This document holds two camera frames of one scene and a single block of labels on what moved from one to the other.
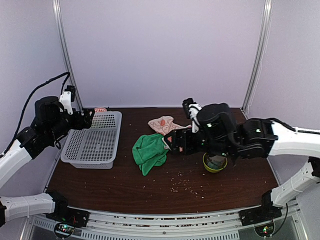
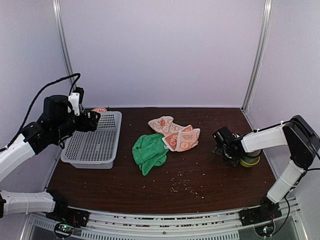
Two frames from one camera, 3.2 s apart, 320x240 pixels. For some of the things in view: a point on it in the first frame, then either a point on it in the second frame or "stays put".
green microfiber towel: (149, 151) stays put
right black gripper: (176, 134) → (234, 162)
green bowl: (205, 157) → (248, 162)
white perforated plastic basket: (94, 147) stays put
